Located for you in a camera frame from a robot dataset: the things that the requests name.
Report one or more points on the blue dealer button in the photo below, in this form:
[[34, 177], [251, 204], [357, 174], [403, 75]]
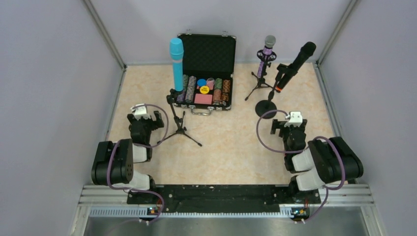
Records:
[[201, 82]]

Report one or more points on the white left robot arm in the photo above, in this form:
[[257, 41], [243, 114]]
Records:
[[135, 149]]

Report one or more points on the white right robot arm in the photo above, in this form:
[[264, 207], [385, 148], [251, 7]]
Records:
[[314, 163]]

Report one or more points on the small black tripod stand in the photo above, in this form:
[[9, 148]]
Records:
[[181, 129]]

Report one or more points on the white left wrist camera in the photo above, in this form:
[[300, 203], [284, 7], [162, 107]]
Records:
[[140, 111]]

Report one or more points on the round base clamp stand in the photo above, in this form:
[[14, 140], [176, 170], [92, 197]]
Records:
[[266, 109]]

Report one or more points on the pink poker chip stack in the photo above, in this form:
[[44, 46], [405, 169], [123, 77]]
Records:
[[216, 96]]

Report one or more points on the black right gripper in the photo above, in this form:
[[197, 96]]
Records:
[[275, 123]]

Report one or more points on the orange black chip stack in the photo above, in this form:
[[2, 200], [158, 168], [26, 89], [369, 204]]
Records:
[[226, 87]]

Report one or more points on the black microphone orange end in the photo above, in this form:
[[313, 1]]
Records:
[[294, 65]]

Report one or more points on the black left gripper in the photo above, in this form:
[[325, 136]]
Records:
[[145, 120]]

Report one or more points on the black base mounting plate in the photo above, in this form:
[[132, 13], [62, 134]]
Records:
[[247, 198]]

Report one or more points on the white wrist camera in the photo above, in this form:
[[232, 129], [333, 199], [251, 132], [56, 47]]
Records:
[[294, 118], [140, 111]]

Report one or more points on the shock mount tripod stand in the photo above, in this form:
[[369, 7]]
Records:
[[261, 82]]

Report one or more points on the yellow big blind button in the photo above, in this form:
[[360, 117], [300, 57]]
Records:
[[204, 89]]

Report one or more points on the purple glitter microphone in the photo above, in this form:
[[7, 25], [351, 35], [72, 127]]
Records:
[[270, 41]]

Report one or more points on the teal microphone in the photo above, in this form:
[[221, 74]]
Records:
[[177, 52]]

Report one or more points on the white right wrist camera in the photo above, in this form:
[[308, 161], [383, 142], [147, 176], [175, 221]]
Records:
[[294, 118]]

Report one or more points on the purple poker chip stack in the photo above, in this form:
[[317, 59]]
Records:
[[181, 97]]

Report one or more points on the green poker chip stack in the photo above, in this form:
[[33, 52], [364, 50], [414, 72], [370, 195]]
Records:
[[218, 84]]

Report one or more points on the pink playing card deck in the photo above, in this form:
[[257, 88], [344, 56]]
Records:
[[205, 99]]

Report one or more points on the black poker chip case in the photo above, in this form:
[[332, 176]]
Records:
[[207, 56]]

